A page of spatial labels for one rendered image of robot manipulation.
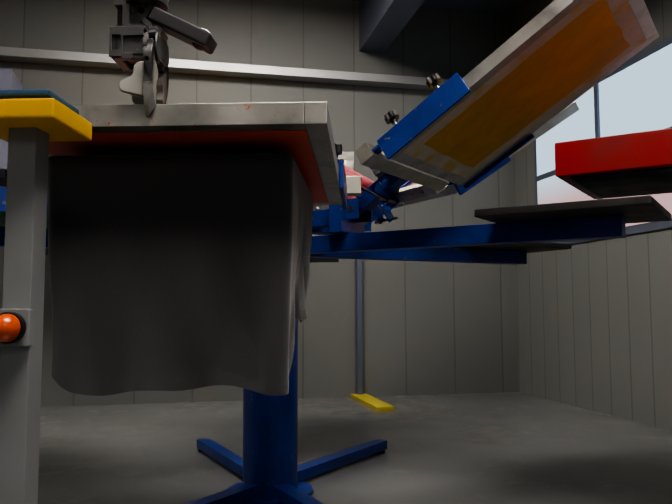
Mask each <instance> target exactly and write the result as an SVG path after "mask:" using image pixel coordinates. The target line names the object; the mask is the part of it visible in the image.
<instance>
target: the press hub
mask: <svg viewBox="0 0 672 504"><path fill-rule="evenodd" d="M288 380H289V393H288V394H286V395H281V396H272V395H265V394H261V393H258V392H255V391H252V390H248V389H245V388H243V482H240V483H236V484H234V485H232V486H230V487H229V488H228V489H230V488H233V487H236V486H239V485H242V484H245V483H250V484H257V485H260V496H259V497H256V498H254V499H251V500H248V501H246V502H243V503H245V504H284V503H282V502H281V501H279V500H278V499H276V498H274V497H273V496H272V486H273V485H278V484H285V483H288V484H290V485H292V486H294V487H296V488H297V489H299V490H301V491H303V492H304V493H306V494H308V495H310V496H311V495H312V494H313V493H314V488H313V486H311V485H310V484H308V483H306V482H303V481H299V482H297V452H298V319H296V318H295V347H294V354H293V360H292V365H291V370H290V373H289V376H288Z"/></svg>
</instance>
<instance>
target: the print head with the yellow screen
mask: <svg viewBox="0 0 672 504"><path fill-rule="evenodd" d="M657 37H659V35H658V32H657V30H656V28H655V25H654V23H653V21H652V18H651V16H650V13H649V11H648V9H647V6H646V4H645V2H644V0H554V1H553V2H552V3H551V4H549V5H548V6H547V7H546V8H545V9H543V10H542V11H541V12H540V13H539V14H538V15H536V16H535V17H534V18H533V19H532V20H530V21H529V22H528V23H527V24H526V25H525V26H523V27H522V28H521V29H520V30H519V31H518V32H516V33H515V34H514V35H513V36H512V37H510V38H509V39H508V40H507V41H506V42H505V43H503V44H502V45H501V46H500V47H499V48H498V49H496V50H495V51H494V52H493V53H492V54H490V55H489V56H488V57H487V58H486V59H485V60H483V61H482V62H481V63H480V64H479V65H477V66H476V67H475V68H474V69H473V70H472V71H470V72H469V73H468V74H467V75H466V76H465V77H463V78H462V77H461V76H460V75H459V74H458V73H455V74H454V75H453V76H452V77H451V78H449V79H448V80H447V81H446V82H445V83H444V84H442V85H441V86H440V83H441V77H440V75H439V74H438V73H436V74H431V75H430V77H428V78H426V81H427V82H426V84H427V86H428V87H429V88H432V87H433V88H437V90H435V91H434V92H433V93H432V94H431V95H430V96H428V97H427V98H426V99H425V100H424V101H423V102H421V103H420V104H419V105H418V106H417V107H416V108H414V109H413V110H412V111H411V112H410V113H409V114H407V115H406V116H405V117H404V118H403V119H402V120H400V121H399V122H398V119H399V117H398V116H399V114H398V113H397V111H396V110H393V111H389V112H388V113H387V114H385V115H384V117H385V118H384V120H385V122H386V123H387V124H390V123H391V124H392V125H395V126H393V127H392V128H391V129H390V130H389V131H388V132H386V133H385V134H384V135H383V136H382V137H381V138H379V139H378V140H377V143H378V145H377V146H375V145H372V144H370V143H367V142H365V143H364V144H363V145H362V146H360V147H359V148H358V149H357V150H356V151H355V152H354V153H355V155H356V157H357V158H358V160H359V162H360V163H361V165H364V166H367V167H369V168H370V169H371V170H372V172H373V174H374V175H375V176H377V177H380V178H379V179H378V180H377V181H375V182H374V183H373V184H372V185H370V186H369V187H368V188H367V189H368V190H370V191H371V192H373V193H375V194H377V195H378V197H375V196H374V195H372V194H370V193H368V192H366V191H365V190H364V191H363V192H362V193H361V196H357V197H356V198H359V215H360V214H361V215H366V214H367V210H368V211H371V210H372V209H374V208H375V207H376V206H377V205H379V204H380V203H381V202H382V203H383V204H385V203H386V202H389V203H391V204H392V206H393V207H395V206H396V205H400V206H403V205H404V203H402V202H400V200H399V199H398V197H397V195H396V194H395V191H396V190H397V189H398V188H400V187H401V186H402V185H403V184H405V183H406V182H407V180H408V181H410V182H413V183H416V184H419V185H422V186H425V187H428V188H431V189H434V190H437V191H440V190H442V189H443V188H444V187H445V186H447V185H448V184H449V182H452V183H454V184H457V185H460V186H462V187H463V186H464V187H465V189H467V188H468V187H470V186H471V185H472V184H474V183H475V182H476V181H478V180H479V179H480V178H482V177H483V176H484V175H485V174H487V173H488V172H489V171H491V170H492V169H493V168H495V167H496V166H497V165H499V164H500V163H501V162H503V161H504V160H505V159H506V158H508V157H509V156H510V155H512V154H513V153H514V152H516V151H517V150H518V149H520V148H521V147H522V146H524V145H525V144H526V143H527V142H529V141H530V140H531V139H533V138H534V137H535V136H534V135H533V132H535V131H536V130H537V129H539V128H540V127H541V126H543V125H544V124H545V123H546V122H548V121H549V120H550V119H552V118H553V117H554V116H556V115H557V114H558V113H560V112H561V111H562V110H563V109H565V108H566V107H567V106H569V105H570V104H571V103H573V102H574V101H575V100H576V99H578V98H579V97H580V96H582V95H583V94H584V93H586V92H587V91H588V90H590V89H591V88H592V87H593V86H595V85H596V84H597V83H599V82H600V81H601V80H603V79H604V78H605V77H606V76H608V75H609V74H610V73H612V72H613V71H614V70H616V69H617V68H618V67H620V66H621V65H622V64H623V63H625V62H626V61H627V60H629V59H630V58H631V57H633V56H634V55H635V54H637V53H638V52H639V51H640V50H642V49H643V48H644V47H646V46H647V45H648V44H650V43H651V42H652V41H653V40H655V39H656V38H657ZM397 122H398V123H397ZM448 181H449V182H448Z"/></svg>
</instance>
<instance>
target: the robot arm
mask: <svg viewBox="0 0 672 504"><path fill-rule="evenodd" d="M168 2H169V0H114V6H115V7H116V8H117V9H118V13H117V26H110V30H109V57H111V58H112V59H113V60H114V61H115V62H116V63H117V64H118V65H119V66H120V67H121V68H122V70H123V72H133V74H132V75H131V76H130V77H128V78H125V79H123V80H121V81H120V83H119V89H120V90H121V91H122V92H124V93H128V94H131V95H132V102H133V103H134V104H144V109H145V116H146V117H149V116H150V115H151V113H152V112H153V110H154V109H155V107H156V104H166V101H167V96H168V86H169V68H168V65H169V47H168V43H167V39H168V36H167V35H166V33H167V34H169V35H171V36H173V37H175V38H177V39H179V40H181V41H183V42H185V43H187V44H190V45H192V46H193V47H194V48H195V49H197V50H199V51H204V52H206V53H208V54H212V53H213V52H214V50H215V48H216V46H217V42H216V40H215V39H214V38H213V36H212V35H211V33H210V32H209V31H208V30H206V29H203V28H199V27H197V26H195V25H193V24H191V23H189V22H187V21H185V20H183V19H180V18H178V17H176V16H174V15H172V14H170V13H168V12H167V11H168Z"/></svg>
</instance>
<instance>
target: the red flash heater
mask: <svg viewBox="0 0 672 504"><path fill-rule="evenodd" d="M555 176H556V177H558V178H560V179H561V180H563V181H565V182H566V183H568V184H570V185H571V186H573V187H575V188H576V189H578V190H580V191H581V192H583V193H585V194H586V195H588V196H590V197H591V198H593V199H603V198H616V197H628V196H640V195H652V194H664V193H672V128H668V129H660V130H653V131H645V132H637V133H629V134H621V135H614V136H606V137H598V138H590V139H582V140H575V141H567V142H559V143H555Z"/></svg>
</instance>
